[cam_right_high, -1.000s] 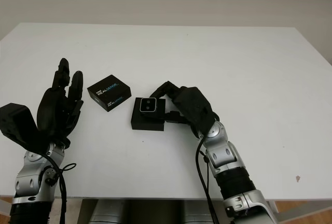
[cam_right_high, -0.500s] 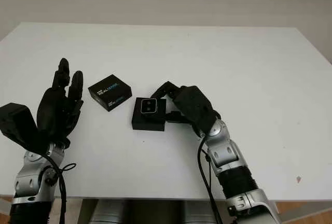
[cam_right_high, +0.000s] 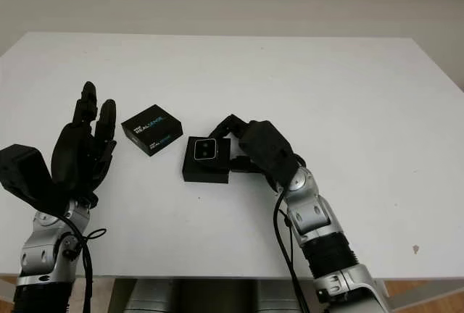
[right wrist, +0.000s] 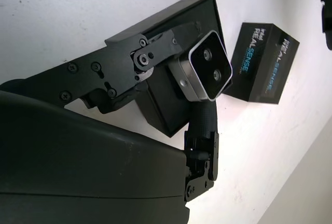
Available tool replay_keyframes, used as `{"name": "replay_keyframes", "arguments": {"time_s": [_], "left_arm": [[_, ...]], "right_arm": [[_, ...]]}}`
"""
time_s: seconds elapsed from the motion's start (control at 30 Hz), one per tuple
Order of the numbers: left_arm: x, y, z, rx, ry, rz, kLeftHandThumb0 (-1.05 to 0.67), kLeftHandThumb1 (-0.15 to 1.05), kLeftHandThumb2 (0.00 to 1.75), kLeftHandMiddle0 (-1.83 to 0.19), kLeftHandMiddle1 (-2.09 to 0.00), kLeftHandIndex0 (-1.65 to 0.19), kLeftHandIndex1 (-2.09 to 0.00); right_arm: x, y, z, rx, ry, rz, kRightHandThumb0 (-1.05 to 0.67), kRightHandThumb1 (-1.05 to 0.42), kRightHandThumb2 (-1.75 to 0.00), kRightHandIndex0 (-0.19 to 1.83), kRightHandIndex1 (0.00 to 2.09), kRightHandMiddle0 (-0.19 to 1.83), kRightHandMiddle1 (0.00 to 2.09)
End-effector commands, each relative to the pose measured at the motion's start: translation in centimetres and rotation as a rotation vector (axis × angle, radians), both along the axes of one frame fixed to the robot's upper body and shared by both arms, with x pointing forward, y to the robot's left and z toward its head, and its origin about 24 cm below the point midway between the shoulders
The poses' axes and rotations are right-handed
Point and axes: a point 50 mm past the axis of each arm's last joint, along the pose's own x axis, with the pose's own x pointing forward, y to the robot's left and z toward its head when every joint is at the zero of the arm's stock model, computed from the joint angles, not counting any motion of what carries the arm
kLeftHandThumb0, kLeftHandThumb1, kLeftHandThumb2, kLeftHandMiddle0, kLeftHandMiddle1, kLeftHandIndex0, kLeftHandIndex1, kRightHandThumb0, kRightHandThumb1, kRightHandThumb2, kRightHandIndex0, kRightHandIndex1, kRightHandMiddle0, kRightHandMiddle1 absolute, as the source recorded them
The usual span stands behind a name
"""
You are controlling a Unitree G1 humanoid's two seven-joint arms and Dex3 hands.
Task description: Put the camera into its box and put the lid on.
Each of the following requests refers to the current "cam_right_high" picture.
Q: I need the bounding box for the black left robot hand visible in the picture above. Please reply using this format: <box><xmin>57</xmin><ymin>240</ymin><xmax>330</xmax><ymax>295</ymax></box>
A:
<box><xmin>50</xmin><ymin>80</ymin><xmax>119</xmax><ymax>208</ymax></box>

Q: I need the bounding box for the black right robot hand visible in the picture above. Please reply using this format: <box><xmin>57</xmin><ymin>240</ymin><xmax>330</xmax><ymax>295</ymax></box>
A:
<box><xmin>209</xmin><ymin>114</ymin><xmax>288</xmax><ymax>193</ymax></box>

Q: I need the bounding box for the black RealSense box lid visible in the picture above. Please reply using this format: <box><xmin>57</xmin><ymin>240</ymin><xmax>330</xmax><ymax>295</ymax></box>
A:
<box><xmin>120</xmin><ymin>104</ymin><xmax>184</xmax><ymax>158</ymax></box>

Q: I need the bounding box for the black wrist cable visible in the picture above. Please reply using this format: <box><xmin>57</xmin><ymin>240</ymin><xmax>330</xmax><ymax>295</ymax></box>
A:
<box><xmin>273</xmin><ymin>181</ymin><xmax>310</xmax><ymax>313</ymax></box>
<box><xmin>60</xmin><ymin>214</ymin><xmax>108</xmax><ymax>313</ymax></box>

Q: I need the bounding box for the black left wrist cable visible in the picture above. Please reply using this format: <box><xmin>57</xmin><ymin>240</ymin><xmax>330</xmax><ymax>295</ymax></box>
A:
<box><xmin>60</xmin><ymin>214</ymin><xmax>108</xmax><ymax>313</ymax></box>

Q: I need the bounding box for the black camera box base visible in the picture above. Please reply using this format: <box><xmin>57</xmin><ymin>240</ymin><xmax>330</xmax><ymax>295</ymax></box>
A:
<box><xmin>181</xmin><ymin>135</ymin><xmax>233</xmax><ymax>185</ymax></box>

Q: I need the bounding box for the small silver depth camera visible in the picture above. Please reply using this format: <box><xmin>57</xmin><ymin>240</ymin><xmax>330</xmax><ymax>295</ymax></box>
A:
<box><xmin>193</xmin><ymin>138</ymin><xmax>219</xmax><ymax>162</ymax></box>

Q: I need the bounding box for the silver robot right thigh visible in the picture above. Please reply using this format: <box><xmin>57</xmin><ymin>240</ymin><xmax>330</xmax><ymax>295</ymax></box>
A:
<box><xmin>254</xmin><ymin>279</ymin><xmax>302</xmax><ymax>313</ymax></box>

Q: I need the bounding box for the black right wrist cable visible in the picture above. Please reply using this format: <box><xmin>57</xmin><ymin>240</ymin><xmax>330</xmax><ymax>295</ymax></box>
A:
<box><xmin>273</xmin><ymin>181</ymin><xmax>310</xmax><ymax>313</ymax></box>

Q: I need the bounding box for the silver robot left thigh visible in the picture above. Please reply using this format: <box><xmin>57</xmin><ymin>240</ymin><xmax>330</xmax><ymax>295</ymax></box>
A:
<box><xmin>124</xmin><ymin>279</ymin><xmax>172</xmax><ymax>313</ymax></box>

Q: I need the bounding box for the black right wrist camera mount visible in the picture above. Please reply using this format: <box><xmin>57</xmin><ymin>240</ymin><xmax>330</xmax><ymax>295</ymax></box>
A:
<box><xmin>240</xmin><ymin>120</ymin><xmax>297</xmax><ymax>184</ymax></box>

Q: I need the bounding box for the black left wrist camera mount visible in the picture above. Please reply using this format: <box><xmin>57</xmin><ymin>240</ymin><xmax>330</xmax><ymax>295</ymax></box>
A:
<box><xmin>0</xmin><ymin>143</ymin><xmax>74</xmax><ymax>217</ymax></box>

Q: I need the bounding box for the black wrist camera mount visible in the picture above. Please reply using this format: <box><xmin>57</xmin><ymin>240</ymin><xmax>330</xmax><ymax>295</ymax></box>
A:
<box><xmin>240</xmin><ymin>120</ymin><xmax>297</xmax><ymax>184</ymax></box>
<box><xmin>0</xmin><ymin>143</ymin><xmax>74</xmax><ymax>217</ymax></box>

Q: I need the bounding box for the silver robot thigh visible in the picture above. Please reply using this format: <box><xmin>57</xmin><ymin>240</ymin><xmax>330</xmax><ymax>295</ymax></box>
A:
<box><xmin>254</xmin><ymin>279</ymin><xmax>302</xmax><ymax>313</ymax></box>
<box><xmin>124</xmin><ymin>279</ymin><xmax>172</xmax><ymax>313</ymax></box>

